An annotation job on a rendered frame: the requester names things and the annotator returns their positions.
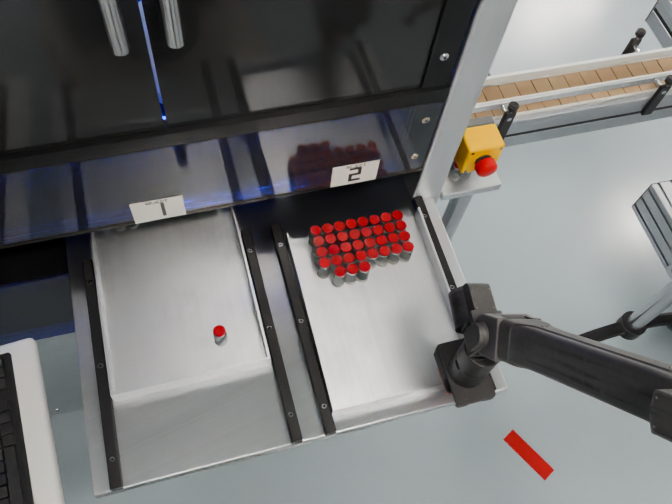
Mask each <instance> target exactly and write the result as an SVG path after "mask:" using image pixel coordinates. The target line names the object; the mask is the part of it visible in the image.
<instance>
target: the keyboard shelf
mask: <svg viewBox="0 0 672 504"><path fill-rule="evenodd" d="M7 352H9V353H10V354H11V356H12V363H13V369H14V376H15V382H16V389H17V395H18V402H19V408H20V415H21V421H22V427H23V434H24V440H25V447H26V453H27V460H28V466H29V473H30V479H31V486H32V492H33V498H34V504H65V502H64V496H63V490H62V484H61V479H60V473H59V467H58V461H57V456H56V450H55V444H54V438H53V433H52V427H51V421H50V415H49V410H48V404H47V398H46V392H45V386H44V381H43V375H42V369H41V363H40V358H39V352H38V346H37V343H36V341H35V340H34V339H32V338H26V339H23V340H19V341H16V342H12V343H9V344H5V345H1V346H0V354H3V353H7Z"/></svg>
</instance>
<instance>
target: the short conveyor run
mask: <svg viewBox="0 0 672 504"><path fill-rule="evenodd" d="M645 34H646V30H645V29H644V28H638V29H637V30H636V32H635V35H636V37H634V38H631V39H630V41H629V43H628V44H627V46H626V48H625V49H624V51H623V52H622V54H621V55H616V56H610V57H604V58H598V59H592V60H585V61H579V62H573V63H567V64H560V65H554V66H548V67H542V68H535V69H529V70H523V71H517V72H510V73H504V74H498V75H492V76H491V74H490V72H489V73H488V76H487V78H486V81H485V83H484V86H483V88H482V91H481V93H480V96H479V98H478V101H477V103H476V106H475V108H474V111H473V113H472V116H471V118H470V119H473V118H479V117H485V116H490V115H491V116H492V117H493V119H494V121H495V123H494V124H495V125H496V126H497V129H498V131H499V133H500V135H501V137H502V139H503V141H504V143H505V147H509V146H515V145H520V144H526V143H531V142H536V141H542V140H547V139H553V138H558V137H564V136H569V135H575V134H580V133H585V132H591V131H596V130H602V129H607V128H613V127H618V126H624V125H629V124H635V123H640V122H645V121H651V120H656V119H662V118H667V117H672V47H666V48H660V49H654V50H648V51H641V50H640V48H639V47H638V46H639V44H640V43H641V41H642V38H643V37H644V36H645ZM634 52H635V53H634Z"/></svg>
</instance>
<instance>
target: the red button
mask: <svg viewBox="0 0 672 504"><path fill-rule="evenodd" d="M474 169H475V171H476V173H477V175H478V176H480V177H487V176H490V175H492V174H493V173H495V172H496V170H497V163H496V161H495V159H494V158H490V157H489V158H484V159H482V160H480V161H479V162H477V163H476V165H475V167H474Z"/></svg>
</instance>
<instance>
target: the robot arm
mask: <svg viewBox="0 0 672 504"><path fill-rule="evenodd" d="M448 298H449V303H450V308H451V313H452V317H453V322H454V327H455V331H456V332H457V333H460V334H463V335H464V338H462V339H458V340H454V341H449V342H445V343H441V344H438V345H437V347H436V349H435V352H434V357H435V360H436V363H437V366H438V372H439V375H440V378H441V380H442V382H443V386H444V389H445V392H446V394H447V395H449V394H452V395H453V398H454V401H455V403H456V405H455V406H456V407H457V408H460V407H464V406H467V405H468V404H472V403H476V402H480V401H487V400H491V399H493V398H494V397H495V395H496V393H495V390H494V387H493V385H492V382H491V380H490V377H489V373H490V372H491V370H492V369H493V368H494V367H495V366H496V365H497V364H498V363H499V362H500V361H503V362H505V363H507V364H509V365H512V366H515V367H519V368H524V369H528V370H531V371H533V372H536V373H538V374H541V375H543V376H545V377H547V378H550V379H552V380H554V381H557V382H559V383H561V384H563V385H566V386H568V387H570V388H573V389H575V390H577V391H579V392H582V393H584V394H586V395H588V396H591V397H593V398H595V399H598V400H600V401H602V402H604V403H607V404H609V405H611V406H613V407H616V408H618V409H620V410H623V411H625V412H627V413H629V414H632V415H634V416H636V417H638V418H641V419H643V420H645V421H647V422H649V423H650V429H651V433H652V434H654V435H657V436H659V437H661V438H663V439H665V440H667V441H670V442H672V365H670V364H667V363H664V362H661V361H658V360H654V359H651V358H648V357H645V356H642V355H639V354H636V353H632V352H629V351H626V350H623V349H620V348H617V347H613V346H610V345H607V344H604V343H601V342H598V341H595V340H591V339H588V338H585V337H582V336H579V335H576V334H572V333H569V332H566V331H563V330H560V329H558V328H555V327H553V326H551V324H549V323H547V322H544V321H541V318H538V317H535V316H532V315H528V314H502V311H501V310H497V308H496V305H495V301H494V298H493V295H492V291H491V288H490V285H489V284H488V283H465V284H464V285H463V286H460V287H457V288H455V289H453V290H452V291H450V292H449V293H448Z"/></svg>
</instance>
